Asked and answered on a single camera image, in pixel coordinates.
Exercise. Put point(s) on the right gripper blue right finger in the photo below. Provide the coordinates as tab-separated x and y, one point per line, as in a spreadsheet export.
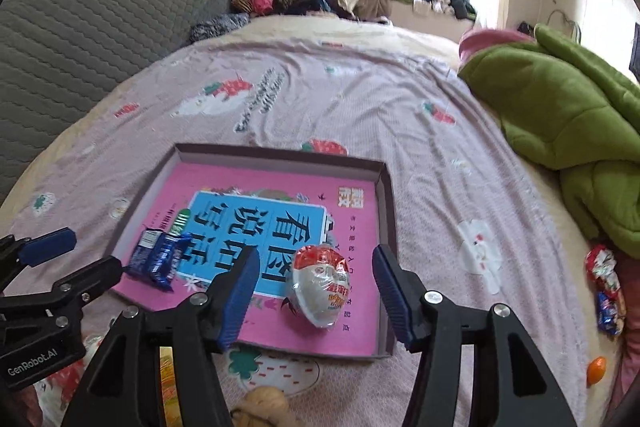
401	292

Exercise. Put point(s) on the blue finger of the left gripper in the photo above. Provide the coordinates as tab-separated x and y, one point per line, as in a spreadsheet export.
47	247

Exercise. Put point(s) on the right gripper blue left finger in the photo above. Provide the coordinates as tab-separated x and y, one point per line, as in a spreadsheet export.
230	295

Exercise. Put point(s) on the blue snack wrapper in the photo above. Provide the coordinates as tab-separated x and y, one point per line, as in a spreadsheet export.
155	258

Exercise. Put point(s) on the yellow cracker packet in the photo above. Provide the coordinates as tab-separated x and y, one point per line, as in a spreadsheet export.
168	387

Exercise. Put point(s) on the grey quilted headboard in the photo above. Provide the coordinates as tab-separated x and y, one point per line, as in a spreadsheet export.
59	58

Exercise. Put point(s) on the red blue candy wrappers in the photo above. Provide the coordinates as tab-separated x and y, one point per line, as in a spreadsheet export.
600	265

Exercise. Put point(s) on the small tangerine at edge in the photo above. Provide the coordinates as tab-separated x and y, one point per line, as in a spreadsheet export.
596	370

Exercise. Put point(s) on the green blanket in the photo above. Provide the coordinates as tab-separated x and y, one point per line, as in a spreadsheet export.
564	108

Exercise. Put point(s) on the dark patterned cloth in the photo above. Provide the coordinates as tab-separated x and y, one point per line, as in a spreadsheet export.
218	26

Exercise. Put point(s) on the pink pillow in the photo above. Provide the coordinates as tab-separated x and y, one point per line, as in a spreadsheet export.
475	40

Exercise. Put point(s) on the black wall television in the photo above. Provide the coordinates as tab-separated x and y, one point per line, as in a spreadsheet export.
634	62

